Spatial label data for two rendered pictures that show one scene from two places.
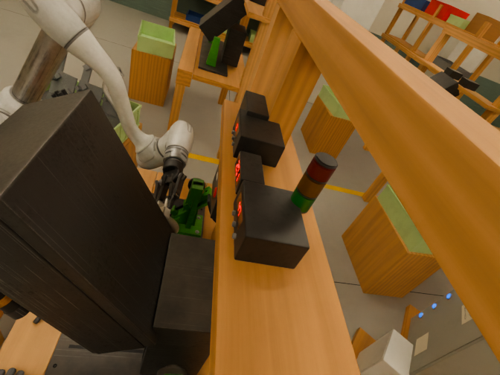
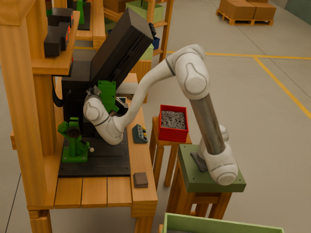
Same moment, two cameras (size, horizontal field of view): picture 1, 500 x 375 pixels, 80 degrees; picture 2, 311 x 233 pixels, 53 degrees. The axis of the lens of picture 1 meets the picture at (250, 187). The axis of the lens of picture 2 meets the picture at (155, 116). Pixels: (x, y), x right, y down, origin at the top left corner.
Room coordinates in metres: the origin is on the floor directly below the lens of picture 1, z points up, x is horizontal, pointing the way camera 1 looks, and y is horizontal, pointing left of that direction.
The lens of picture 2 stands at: (2.31, 0.81, 2.27)
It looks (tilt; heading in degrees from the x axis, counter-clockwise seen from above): 35 degrees down; 186
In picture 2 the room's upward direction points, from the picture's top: 8 degrees clockwise
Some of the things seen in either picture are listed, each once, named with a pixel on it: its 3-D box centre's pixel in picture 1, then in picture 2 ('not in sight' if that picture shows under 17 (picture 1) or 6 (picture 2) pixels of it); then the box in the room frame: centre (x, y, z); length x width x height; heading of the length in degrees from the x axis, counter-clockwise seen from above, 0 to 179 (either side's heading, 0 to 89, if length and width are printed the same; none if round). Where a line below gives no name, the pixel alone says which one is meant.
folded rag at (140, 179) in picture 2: not in sight; (140, 180); (1.05, 0.65, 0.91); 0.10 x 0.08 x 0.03; 20
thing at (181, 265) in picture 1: (183, 305); (77, 91); (0.50, 0.04, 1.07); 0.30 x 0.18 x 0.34; 18
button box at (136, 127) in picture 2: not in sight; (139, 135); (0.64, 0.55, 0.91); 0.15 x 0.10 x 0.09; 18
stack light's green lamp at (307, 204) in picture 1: (302, 199); (48, 12); (0.53, -0.12, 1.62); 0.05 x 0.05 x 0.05
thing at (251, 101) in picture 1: (253, 111); (53, 43); (0.90, 0.09, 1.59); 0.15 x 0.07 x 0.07; 18
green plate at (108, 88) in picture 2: not in sight; (106, 93); (0.60, 0.29, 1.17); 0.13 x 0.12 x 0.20; 18
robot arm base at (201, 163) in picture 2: not in sight; (207, 156); (0.76, 1.02, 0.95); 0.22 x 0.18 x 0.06; 28
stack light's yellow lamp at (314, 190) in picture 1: (312, 184); (47, 4); (0.53, -0.12, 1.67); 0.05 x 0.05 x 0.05
